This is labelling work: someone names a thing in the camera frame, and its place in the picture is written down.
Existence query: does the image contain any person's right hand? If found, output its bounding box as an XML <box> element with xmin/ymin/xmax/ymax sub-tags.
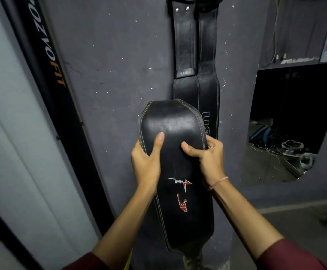
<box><xmin>181</xmin><ymin>135</ymin><xmax>229</xmax><ymax>189</ymax></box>

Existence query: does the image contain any person's left hand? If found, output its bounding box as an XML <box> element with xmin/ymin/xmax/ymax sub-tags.
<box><xmin>131</xmin><ymin>132</ymin><xmax>165</xmax><ymax>194</ymax></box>

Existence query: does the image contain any black leather belt red logo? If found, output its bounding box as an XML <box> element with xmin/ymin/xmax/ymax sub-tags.
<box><xmin>138</xmin><ymin>99</ymin><xmax>215</xmax><ymax>270</ymax></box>

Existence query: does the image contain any person's left forearm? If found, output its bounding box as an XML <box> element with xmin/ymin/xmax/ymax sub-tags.
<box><xmin>92</xmin><ymin>185</ymin><xmax>159</xmax><ymax>270</ymax></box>

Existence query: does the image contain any person's right forearm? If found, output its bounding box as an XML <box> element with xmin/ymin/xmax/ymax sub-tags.
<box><xmin>210</xmin><ymin>180</ymin><xmax>285</xmax><ymax>262</ymax></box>

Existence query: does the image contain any pink thread wristband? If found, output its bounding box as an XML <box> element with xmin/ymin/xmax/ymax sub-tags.
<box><xmin>208</xmin><ymin>176</ymin><xmax>229</xmax><ymax>191</ymax></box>

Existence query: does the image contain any blue bag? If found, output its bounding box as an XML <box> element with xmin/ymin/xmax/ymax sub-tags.
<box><xmin>249</xmin><ymin>125</ymin><xmax>276</xmax><ymax>145</ymax></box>

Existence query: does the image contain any black leather belt white lettering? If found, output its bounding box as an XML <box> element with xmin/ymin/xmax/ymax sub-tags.
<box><xmin>168</xmin><ymin>0</ymin><xmax>223</xmax><ymax>139</ymax></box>

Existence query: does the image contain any grey round device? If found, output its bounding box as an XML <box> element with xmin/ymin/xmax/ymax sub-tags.
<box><xmin>282</xmin><ymin>140</ymin><xmax>305</xmax><ymax>152</ymax></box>

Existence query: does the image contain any black floor strip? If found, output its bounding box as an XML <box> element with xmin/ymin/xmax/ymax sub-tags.
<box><xmin>0</xmin><ymin>197</ymin><xmax>44</xmax><ymax>270</ymax></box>

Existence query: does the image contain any white cable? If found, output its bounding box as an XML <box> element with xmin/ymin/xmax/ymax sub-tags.
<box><xmin>251</xmin><ymin>143</ymin><xmax>286</xmax><ymax>172</ymax></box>

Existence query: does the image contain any black machine frame bar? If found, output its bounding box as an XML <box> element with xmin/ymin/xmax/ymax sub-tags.
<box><xmin>0</xmin><ymin>0</ymin><xmax>115</xmax><ymax>236</ymax></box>

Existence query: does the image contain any white hanging wire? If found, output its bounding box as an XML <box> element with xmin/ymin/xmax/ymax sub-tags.
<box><xmin>260</xmin><ymin>0</ymin><xmax>282</xmax><ymax>66</ymax></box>

